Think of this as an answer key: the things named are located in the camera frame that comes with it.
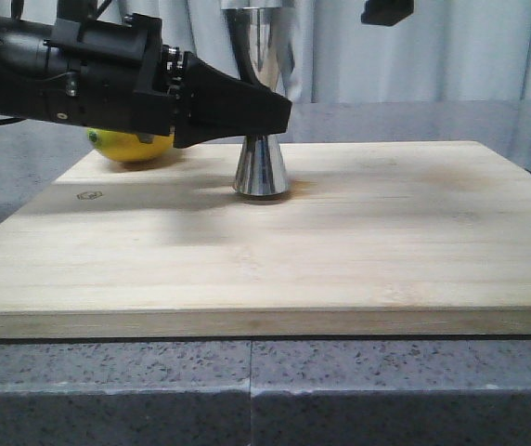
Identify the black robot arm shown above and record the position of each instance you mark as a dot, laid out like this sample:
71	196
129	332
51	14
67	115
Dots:
87	72

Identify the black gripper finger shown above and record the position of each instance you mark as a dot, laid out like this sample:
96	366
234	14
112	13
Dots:
386	12

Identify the silver metal jigger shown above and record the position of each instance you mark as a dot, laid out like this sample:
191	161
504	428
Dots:
256	31

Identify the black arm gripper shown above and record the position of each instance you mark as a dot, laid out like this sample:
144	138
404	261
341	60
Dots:
105	75

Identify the yellow lemon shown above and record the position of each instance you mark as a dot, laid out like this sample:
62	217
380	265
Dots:
126	147

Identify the wooden cutting board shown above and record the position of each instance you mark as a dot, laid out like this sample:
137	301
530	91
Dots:
424	238

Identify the grey curtain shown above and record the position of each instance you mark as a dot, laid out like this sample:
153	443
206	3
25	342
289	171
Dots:
446	50

